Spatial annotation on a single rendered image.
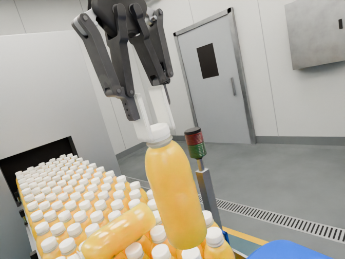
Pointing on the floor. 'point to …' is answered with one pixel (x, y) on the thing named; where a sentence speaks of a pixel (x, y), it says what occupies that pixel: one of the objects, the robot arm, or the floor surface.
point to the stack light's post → (208, 195)
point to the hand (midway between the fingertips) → (151, 114)
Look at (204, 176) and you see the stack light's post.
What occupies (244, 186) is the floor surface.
